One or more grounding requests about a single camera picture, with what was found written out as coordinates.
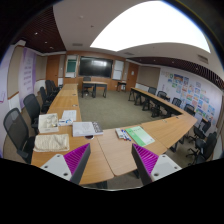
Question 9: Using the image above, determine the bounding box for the folded cream towel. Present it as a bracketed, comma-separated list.
[34, 134, 70, 152]

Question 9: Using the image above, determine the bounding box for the large black wall screen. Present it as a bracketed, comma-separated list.
[79, 56, 113, 78]

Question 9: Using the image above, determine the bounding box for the near black office chair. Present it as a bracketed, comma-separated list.
[3, 108, 35, 164]

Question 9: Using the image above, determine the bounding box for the small white blue box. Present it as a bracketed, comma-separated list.
[58, 119, 73, 126]

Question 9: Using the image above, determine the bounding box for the white paper sheet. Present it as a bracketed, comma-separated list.
[62, 110, 76, 121]

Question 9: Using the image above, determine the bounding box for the white and black book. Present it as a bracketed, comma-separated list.
[72, 122, 103, 137]

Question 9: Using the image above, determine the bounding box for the green paper folder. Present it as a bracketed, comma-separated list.
[126, 126, 154, 147]

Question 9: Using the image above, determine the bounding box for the marker pen set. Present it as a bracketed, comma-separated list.
[115, 128, 130, 141]

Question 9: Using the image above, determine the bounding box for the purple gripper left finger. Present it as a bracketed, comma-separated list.
[41, 144, 91, 184]

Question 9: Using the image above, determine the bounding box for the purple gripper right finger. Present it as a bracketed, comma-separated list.
[131, 144, 181, 185]

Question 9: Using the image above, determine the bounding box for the white wall whiteboard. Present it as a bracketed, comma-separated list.
[112, 60, 124, 80]

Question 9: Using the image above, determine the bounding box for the white box with picture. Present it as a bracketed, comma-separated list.
[38, 113, 59, 133]

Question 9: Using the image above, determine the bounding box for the black office chair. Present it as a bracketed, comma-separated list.
[3, 108, 35, 164]
[23, 94, 40, 133]

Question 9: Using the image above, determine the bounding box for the front wooden desk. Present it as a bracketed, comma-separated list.
[82, 81, 107, 98]

